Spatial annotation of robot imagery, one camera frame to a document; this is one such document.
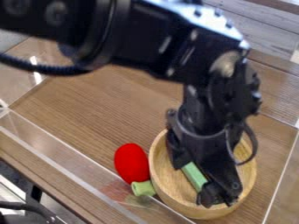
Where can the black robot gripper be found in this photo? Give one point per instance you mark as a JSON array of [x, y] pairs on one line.
[[209, 150]]

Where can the green rectangular block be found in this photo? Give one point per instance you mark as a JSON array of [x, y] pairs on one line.
[[194, 176]]

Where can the brown wooden bowl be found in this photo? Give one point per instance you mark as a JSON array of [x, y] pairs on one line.
[[174, 189]]

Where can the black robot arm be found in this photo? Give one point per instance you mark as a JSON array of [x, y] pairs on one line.
[[181, 42]]

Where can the red plush radish toy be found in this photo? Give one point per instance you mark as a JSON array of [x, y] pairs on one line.
[[132, 168]]

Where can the black stand with cable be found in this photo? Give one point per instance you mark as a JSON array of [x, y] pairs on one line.
[[20, 219]]

